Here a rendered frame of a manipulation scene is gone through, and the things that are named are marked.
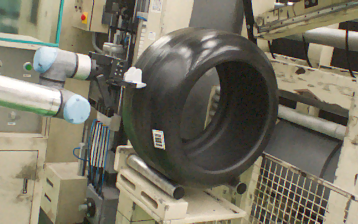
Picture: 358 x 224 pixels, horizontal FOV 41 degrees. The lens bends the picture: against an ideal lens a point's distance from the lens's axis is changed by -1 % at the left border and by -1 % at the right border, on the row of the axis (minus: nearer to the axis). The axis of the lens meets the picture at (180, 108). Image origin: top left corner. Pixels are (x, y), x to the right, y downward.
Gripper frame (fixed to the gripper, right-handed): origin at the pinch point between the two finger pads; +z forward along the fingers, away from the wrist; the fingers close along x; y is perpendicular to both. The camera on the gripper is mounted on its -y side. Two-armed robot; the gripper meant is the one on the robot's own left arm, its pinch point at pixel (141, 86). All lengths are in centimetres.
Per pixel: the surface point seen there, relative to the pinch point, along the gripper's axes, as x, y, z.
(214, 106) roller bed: 36, -6, 61
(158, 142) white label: -9.7, -15.4, 5.2
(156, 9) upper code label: 31.6, 27.2, 17.1
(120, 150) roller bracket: 23.1, -28.4, 12.1
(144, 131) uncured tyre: -4.1, -13.7, 2.8
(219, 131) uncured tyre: 14, -14, 50
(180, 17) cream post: 25.7, 26.5, 24.8
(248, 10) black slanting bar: 19, 37, 52
